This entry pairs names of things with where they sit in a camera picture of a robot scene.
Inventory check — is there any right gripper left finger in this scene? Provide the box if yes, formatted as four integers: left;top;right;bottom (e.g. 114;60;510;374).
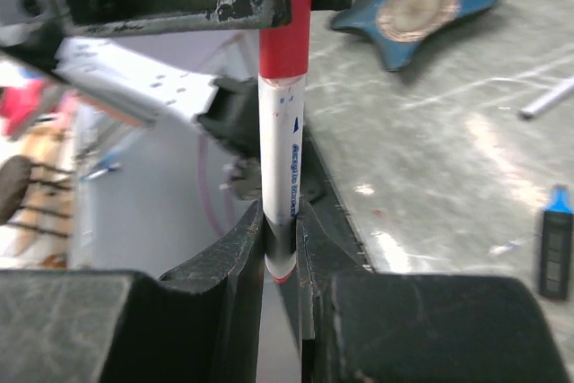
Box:
1;204;264;382

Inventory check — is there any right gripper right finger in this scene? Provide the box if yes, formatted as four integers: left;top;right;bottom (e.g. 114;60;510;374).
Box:
296;202;570;382

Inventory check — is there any red pen cap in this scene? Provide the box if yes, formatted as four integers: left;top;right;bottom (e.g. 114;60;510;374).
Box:
259;0;311;79

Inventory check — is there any white red acrylic marker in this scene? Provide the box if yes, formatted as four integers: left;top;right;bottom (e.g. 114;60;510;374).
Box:
258;75;305;283

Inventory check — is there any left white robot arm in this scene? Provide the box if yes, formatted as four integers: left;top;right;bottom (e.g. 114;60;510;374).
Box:
1;0;295;126

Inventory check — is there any white thin pen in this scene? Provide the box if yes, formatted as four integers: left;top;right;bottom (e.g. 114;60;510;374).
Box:
518;77;574;120

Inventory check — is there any black blue highlighter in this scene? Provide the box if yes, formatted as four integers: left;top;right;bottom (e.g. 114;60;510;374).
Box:
537;185;573;301

